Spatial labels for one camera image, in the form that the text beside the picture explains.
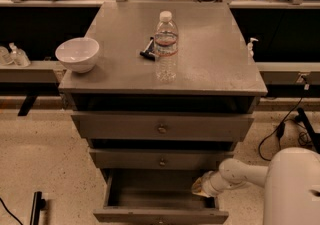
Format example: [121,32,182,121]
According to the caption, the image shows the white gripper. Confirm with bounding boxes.
[191,171,229,198]

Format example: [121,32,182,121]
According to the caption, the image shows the grey bottom drawer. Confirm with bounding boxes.
[94,169,228,225]

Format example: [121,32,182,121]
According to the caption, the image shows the grey drawer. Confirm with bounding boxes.
[94,169,228,225]
[89,149,234,170]
[71,111,253,142]

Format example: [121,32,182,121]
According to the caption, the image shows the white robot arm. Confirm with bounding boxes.
[191,147,320,225]

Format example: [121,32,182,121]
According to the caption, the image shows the grey drawer cabinet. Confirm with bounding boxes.
[58,0,269,187]

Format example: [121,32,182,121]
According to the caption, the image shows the grey middle drawer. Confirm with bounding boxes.
[89,149,234,170]

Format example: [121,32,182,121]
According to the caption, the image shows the grey top drawer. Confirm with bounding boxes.
[71,111,253,142]

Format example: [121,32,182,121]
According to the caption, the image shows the black stand leg right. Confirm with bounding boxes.
[297,108,320,154]

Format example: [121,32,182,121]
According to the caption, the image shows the black razor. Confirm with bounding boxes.
[140,38,156,61]

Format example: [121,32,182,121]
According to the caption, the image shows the white pump bottle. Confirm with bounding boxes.
[247,38,259,57]

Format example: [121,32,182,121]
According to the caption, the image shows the clear plastic water bottle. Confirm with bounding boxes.
[154,11,179,82]

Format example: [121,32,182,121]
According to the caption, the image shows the black stand base bottom left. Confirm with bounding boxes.
[29,191,46,225]

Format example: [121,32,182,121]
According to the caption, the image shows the white bowl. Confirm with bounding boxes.
[55,37,100,73]

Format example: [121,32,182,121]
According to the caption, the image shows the clear bottle on ledge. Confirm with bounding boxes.
[9,43,31,67]

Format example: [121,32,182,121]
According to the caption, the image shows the clear container at left edge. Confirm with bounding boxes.
[0,46,13,65]

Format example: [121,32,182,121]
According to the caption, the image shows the black floor cable with adapter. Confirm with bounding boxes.
[258,83,312,162]

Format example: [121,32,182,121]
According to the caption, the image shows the black cable bottom left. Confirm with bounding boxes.
[0,196,25,225]

